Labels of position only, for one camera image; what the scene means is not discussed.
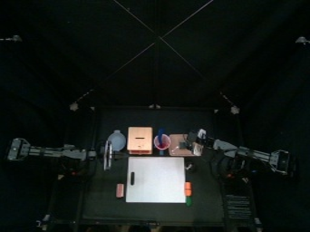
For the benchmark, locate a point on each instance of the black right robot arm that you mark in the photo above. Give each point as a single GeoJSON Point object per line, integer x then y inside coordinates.
{"type": "Point", "coordinates": [251, 154]}

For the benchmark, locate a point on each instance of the black sheet with white text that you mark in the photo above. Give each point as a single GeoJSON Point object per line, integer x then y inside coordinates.
{"type": "Point", "coordinates": [239, 207]}

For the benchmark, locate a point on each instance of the orange toy piece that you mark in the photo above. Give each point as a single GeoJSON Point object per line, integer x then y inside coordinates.
{"type": "Point", "coordinates": [188, 188]}

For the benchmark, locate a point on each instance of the green toy piece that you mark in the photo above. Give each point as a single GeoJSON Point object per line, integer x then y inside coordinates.
{"type": "Point", "coordinates": [189, 201]}

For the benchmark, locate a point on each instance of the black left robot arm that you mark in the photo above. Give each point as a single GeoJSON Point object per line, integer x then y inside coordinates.
{"type": "Point", "coordinates": [45, 151]}

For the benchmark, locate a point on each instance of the white cutting board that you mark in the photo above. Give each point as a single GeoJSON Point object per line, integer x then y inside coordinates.
{"type": "Point", "coordinates": [160, 181]}

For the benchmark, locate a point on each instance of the blue toy knife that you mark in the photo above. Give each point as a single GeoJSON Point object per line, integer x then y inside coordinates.
{"type": "Point", "coordinates": [161, 133]}

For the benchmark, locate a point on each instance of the pale blue plate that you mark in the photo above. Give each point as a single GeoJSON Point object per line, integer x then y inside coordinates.
{"type": "Point", "coordinates": [117, 141]}

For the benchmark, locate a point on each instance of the red and white sushi piece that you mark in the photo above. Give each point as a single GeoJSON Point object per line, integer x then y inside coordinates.
{"type": "Point", "coordinates": [120, 190]}

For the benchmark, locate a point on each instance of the brown wooden board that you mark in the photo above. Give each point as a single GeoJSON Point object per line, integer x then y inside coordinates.
{"type": "Point", "coordinates": [176, 142]}

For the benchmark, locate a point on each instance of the translucent red cup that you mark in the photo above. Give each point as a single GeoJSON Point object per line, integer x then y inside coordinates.
{"type": "Point", "coordinates": [166, 145]}

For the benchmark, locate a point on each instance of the wooden block with slot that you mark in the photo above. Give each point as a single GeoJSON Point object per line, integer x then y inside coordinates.
{"type": "Point", "coordinates": [140, 136]}

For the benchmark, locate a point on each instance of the grey metal clamp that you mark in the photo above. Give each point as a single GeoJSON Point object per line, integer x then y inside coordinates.
{"type": "Point", "coordinates": [259, 223]}
{"type": "Point", "coordinates": [15, 38]}
{"type": "Point", "coordinates": [235, 109]}
{"type": "Point", "coordinates": [303, 40]}
{"type": "Point", "coordinates": [74, 106]}
{"type": "Point", "coordinates": [154, 106]}
{"type": "Point", "coordinates": [43, 220]}

